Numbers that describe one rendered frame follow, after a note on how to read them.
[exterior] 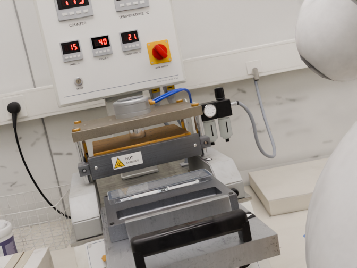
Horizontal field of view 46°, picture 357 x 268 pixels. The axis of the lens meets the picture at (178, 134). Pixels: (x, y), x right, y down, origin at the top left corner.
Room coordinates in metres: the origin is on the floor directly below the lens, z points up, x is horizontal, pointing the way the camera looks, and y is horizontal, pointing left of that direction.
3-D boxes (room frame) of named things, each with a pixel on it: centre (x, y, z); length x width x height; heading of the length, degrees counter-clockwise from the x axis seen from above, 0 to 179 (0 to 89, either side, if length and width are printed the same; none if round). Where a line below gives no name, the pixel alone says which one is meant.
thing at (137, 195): (0.72, 0.05, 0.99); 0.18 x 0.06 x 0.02; 101
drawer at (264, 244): (0.63, 0.03, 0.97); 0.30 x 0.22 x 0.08; 11
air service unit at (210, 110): (1.10, -0.10, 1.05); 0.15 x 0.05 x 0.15; 101
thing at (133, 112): (0.96, 0.08, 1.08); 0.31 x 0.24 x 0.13; 101
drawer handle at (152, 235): (0.49, 0.01, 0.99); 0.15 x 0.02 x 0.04; 101
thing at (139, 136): (0.93, 0.08, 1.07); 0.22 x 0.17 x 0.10; 101
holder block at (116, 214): (0.68, 0.04, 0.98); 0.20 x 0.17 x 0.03; 101
